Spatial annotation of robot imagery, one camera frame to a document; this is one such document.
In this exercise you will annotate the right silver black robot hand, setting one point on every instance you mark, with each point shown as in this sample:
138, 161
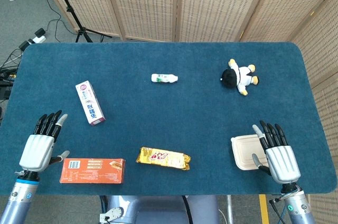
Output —
282, 163

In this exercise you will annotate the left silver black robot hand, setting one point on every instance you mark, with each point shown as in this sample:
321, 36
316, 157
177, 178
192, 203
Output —
37, 150

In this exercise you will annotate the white pink toothpaste box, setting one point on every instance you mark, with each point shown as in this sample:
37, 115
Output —
89, 102

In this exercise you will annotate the beige takeaway food container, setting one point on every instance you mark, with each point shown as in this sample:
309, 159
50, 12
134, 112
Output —
245, 150

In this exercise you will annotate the orange biscuit carton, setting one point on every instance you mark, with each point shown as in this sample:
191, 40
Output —
92, 171

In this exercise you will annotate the metal table leg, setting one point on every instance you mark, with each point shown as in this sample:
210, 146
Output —
230, 208

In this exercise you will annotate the black haired plush doll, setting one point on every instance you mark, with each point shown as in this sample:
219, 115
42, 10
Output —
239, 77

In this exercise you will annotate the white power strip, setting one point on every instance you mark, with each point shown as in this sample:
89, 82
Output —
38, 39

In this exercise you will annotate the black power adapter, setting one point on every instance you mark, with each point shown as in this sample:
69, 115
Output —
40, 32

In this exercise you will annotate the gold foil biscuit packet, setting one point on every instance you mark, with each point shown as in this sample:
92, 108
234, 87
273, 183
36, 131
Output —
163, 158

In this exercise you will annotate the blue carpet table cover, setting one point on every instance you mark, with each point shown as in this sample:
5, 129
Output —
158, 115

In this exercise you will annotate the grey robot torso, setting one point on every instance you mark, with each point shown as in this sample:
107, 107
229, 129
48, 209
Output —
158, 209

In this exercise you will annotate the black tripod stand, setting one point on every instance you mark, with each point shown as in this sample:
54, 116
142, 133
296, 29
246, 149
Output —
69, 10

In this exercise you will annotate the small white drink bottle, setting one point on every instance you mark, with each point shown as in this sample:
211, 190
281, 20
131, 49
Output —
163, 78

